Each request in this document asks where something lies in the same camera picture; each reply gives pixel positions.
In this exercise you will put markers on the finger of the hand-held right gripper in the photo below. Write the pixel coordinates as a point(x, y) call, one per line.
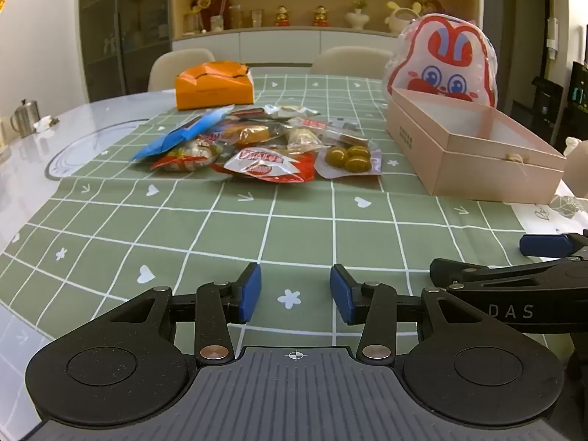
point(464, 273)
point(542, 244)

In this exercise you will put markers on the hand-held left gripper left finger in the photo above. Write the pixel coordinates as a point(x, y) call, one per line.
point(250, 291)

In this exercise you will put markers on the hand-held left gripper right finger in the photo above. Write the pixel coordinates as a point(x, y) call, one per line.
point(342, 294)

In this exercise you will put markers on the large red white snack packet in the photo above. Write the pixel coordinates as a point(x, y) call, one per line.
point(271, 165)

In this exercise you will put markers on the green olive packet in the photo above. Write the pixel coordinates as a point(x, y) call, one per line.
point(349, 158)

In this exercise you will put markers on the pink cardboard box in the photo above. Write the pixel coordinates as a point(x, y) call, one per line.
point(413, 147)

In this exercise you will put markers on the small red white snack packet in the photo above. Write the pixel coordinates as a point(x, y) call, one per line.
point(188, 156)

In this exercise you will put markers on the brown cake clear packet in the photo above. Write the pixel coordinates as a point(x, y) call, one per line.
point(252, 135)

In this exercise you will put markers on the white pastry packet red label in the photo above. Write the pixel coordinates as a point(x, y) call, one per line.
point(299, 137)

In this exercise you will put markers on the blue snack packet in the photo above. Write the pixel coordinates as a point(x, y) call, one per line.
point(179, 138)

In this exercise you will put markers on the red striped snack packet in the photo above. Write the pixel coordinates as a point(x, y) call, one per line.
point(248, 111)

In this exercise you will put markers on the silver clear snack packet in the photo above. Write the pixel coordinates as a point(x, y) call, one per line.
point(289, 111)

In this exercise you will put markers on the green checked tablecloth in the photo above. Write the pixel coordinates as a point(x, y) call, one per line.
point(275, 225)

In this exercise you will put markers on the cream chair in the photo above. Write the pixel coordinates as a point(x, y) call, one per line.
point(179, 69)
point(578, 170)
point(349, 59)

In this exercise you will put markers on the black appliance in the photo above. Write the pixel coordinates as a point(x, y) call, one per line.
point(562, 101)

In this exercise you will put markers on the red white rabbit bag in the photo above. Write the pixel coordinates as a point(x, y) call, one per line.
point(441, 64)

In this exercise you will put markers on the orange cardboard box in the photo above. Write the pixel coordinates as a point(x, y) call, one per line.
point(213, 87)

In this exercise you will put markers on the glass turntable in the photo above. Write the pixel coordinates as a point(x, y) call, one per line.
point(87, 147)

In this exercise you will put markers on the wooden shelf cabinet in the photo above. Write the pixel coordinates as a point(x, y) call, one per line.
point(285, 46)

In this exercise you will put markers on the brown plush toy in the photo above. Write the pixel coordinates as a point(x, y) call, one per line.
point(435, 7)

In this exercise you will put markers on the crumpled white tissue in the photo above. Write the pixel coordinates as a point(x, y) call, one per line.
point(46, 125)

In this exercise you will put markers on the glass jar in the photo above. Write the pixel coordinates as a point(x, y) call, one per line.
point(217, 24)
point(236, 17)
point(257, 18)

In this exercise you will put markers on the white vase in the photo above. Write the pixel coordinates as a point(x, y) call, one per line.
point(357, 18)

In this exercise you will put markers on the golden figurine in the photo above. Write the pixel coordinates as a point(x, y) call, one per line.
point(283, 17)
point(320, 17)

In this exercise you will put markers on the steel kettle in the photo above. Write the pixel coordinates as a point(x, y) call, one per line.
point(23, 119)

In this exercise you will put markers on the red gift box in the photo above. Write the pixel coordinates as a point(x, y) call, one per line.
point(221, 5)

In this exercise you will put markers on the glass door cabinet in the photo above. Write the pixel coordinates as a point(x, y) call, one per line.
point(124, 32)

